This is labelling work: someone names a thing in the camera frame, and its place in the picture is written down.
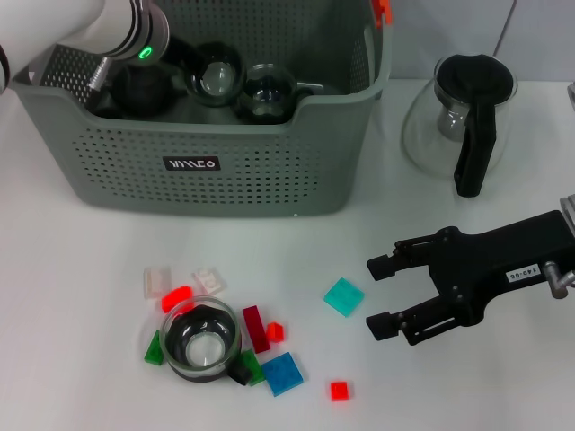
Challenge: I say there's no grey perforated storage bin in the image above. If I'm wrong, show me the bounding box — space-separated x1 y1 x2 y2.
8 0 395 220

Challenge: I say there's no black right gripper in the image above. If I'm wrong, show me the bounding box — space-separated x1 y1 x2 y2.
366 209 575 347

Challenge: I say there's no thin grey background cable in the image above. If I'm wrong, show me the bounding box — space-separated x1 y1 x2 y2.
491 0 518 57

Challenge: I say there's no orange bin handle clip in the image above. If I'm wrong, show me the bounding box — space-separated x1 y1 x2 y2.
372 0 394 28

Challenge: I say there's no red building brick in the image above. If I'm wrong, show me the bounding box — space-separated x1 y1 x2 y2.
160 284 195 313

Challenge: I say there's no dark clay teapot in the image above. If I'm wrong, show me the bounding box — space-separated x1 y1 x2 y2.
110 65 181 120

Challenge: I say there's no teal square building brick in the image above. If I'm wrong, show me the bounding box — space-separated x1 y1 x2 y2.
323 277 366 319

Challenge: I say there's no left arm gripper cable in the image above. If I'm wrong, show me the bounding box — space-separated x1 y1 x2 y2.
87 57 111 93

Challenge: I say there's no right arm gripper cable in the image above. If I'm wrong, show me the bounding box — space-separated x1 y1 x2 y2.
543 262 575 300

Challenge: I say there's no glass teacup with black base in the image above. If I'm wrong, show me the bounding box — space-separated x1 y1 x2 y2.
237 64 315 125
159 294 253 386
183 40 247 109

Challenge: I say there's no green building brick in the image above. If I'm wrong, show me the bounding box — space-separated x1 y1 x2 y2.
240 349 267 387
142 330 165 365

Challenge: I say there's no dark red long brick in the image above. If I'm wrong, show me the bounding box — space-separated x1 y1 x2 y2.
243 304 272 355

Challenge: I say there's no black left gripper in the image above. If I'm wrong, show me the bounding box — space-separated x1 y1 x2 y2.
161 33 208 73

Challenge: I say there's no glass teapot with black handle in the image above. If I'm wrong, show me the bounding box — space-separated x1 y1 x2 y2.
401 52 519 198

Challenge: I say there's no clear building brick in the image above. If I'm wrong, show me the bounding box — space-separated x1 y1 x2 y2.
142 266 173 300
190 267 228 295

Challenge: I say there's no blue square building brick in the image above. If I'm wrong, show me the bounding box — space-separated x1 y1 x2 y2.
260 351 305 397

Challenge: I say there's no arm gripper cable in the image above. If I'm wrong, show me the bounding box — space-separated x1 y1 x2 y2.
543 262 575 300
87 57 111 93

